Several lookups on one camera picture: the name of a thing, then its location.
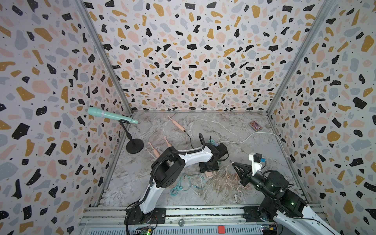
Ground black corrugated conduit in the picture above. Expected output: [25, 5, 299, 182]
[149, 133, 212, 189]

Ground white power strip cable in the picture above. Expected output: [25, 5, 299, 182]
[217, 131, 287, 159]

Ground teal plug adapter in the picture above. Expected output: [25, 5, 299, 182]
[209, 140, 218, 147]

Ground teal coiled cable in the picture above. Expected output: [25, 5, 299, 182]
[169, 174, 206, 197]

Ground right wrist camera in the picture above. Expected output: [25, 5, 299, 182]
[249, 153, 266, 176]

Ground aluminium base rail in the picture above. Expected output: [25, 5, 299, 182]
[79, 204, 327, 235]

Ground pink plug adapter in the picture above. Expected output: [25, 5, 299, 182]
[204, 172, 213, 179]

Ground pink toothbrush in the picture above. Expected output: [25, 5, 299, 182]
[164, 136, 172, 147]
[168, 116, 187, 133]
[148, 142, 160, 159]

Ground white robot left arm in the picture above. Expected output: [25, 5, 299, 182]
[136, 143, 228, 214]

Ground small colourful card box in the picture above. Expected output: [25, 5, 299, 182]
[250, 121, 262, 132]

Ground pink cable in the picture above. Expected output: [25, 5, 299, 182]
[224, 164, 244, 193]

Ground black microphone stand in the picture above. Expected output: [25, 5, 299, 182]
[118, 119, 144, 154]

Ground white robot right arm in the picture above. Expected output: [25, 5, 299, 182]
[231, 162, 339, 235]

